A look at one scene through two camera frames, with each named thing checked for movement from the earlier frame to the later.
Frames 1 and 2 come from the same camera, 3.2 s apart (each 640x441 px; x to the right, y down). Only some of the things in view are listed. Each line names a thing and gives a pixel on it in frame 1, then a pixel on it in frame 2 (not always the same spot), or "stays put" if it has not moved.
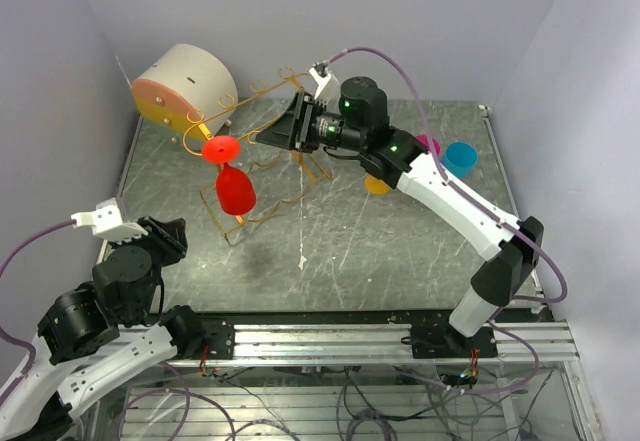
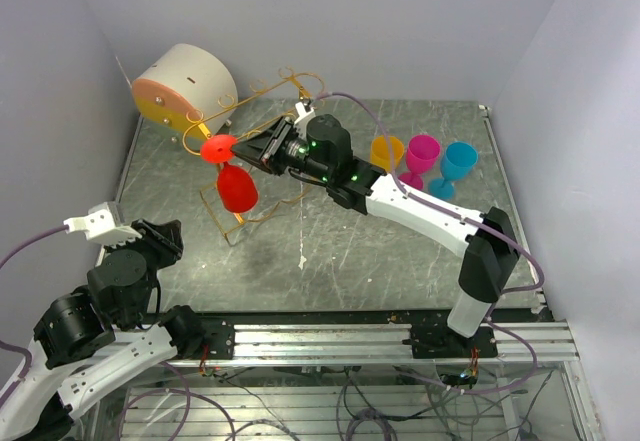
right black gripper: [293, 129] -> [264, 150]
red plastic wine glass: [235, 191] stays put
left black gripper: [168, 234] stays put
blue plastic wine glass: [460, 158] stays put
